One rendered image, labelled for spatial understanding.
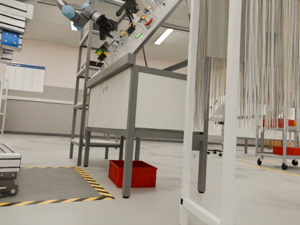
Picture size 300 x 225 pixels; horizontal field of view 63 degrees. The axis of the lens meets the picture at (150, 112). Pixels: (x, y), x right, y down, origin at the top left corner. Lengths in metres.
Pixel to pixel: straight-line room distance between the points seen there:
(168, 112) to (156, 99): 0.12
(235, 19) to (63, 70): 8.71
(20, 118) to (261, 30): 8.85
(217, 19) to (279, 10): 0.37
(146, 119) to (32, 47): 8.42
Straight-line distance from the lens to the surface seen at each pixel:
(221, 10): 1.36
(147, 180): 1.81
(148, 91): 1.53
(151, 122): 1.52
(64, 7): 1.83
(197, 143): 6.07
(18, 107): 9.40
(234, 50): 0.88
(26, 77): 9.46
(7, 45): 1.71
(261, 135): 5.31
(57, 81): 9.35
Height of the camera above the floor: 0.40
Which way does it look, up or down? 4 degrees up
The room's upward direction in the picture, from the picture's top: 4 degrees clockwise
